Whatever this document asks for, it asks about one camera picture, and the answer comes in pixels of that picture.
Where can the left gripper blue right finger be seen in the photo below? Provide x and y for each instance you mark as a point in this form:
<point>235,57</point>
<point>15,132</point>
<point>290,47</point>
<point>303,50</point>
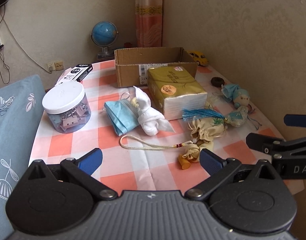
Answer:
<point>221,171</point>

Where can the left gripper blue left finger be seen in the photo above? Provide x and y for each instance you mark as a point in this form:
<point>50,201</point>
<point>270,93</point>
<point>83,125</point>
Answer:
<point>79,171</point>

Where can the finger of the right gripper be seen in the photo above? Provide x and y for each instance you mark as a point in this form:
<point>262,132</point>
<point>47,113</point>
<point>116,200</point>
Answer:
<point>272,145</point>
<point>295,120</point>

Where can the orange finger cot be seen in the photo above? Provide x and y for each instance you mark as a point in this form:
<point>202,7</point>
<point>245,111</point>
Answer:
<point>185,162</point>

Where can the cream sachet with cord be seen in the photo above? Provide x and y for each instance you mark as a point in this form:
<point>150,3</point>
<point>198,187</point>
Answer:
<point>202,133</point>

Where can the blue patterned sachet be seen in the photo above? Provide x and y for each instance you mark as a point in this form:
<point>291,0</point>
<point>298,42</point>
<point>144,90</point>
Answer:
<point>239,117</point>

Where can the blue plush doll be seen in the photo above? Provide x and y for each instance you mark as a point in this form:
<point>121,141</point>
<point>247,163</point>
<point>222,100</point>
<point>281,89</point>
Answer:
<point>235,94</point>

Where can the blue face mask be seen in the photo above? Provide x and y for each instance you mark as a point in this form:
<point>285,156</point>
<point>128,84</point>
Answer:
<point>122,114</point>

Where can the cream pouch blue tassel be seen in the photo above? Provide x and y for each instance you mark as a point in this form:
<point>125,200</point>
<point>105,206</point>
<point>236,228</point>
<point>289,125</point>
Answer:
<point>189,115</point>

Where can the white knotted cloth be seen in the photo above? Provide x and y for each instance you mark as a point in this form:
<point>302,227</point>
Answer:
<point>151,120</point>

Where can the clear jar of binder clips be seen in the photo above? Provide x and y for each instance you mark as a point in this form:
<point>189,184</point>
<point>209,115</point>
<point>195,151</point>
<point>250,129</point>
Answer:
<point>67,107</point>

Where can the orange checkered tablecloth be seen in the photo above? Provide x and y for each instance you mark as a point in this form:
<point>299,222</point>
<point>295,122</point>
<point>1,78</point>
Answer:
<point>124,169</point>

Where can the dark brown hair scrunchie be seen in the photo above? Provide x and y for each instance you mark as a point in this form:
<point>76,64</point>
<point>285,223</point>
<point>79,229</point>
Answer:
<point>217,82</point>

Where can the blue embroidered pillow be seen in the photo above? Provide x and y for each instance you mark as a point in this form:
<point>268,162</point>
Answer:
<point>20,114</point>

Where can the black white pen box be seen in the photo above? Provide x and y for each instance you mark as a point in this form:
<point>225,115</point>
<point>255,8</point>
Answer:
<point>77,73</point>

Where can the gold tissue pack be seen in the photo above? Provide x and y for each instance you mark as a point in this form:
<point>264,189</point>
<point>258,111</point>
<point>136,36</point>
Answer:
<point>173,89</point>

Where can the cardboard box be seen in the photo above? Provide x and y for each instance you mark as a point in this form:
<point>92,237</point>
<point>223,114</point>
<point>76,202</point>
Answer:
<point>132,64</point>

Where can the yellow toy car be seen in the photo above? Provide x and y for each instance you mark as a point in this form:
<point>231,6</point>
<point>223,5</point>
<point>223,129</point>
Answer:
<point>198,57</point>

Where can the blue desk globe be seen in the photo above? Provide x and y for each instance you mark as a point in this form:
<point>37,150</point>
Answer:
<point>103,35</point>

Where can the peach patterned curtain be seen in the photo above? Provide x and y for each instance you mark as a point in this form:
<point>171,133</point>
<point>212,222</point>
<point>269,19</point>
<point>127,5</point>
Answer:
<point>149,22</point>

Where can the wall power socket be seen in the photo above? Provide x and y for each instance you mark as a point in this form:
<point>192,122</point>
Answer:
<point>55,66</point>

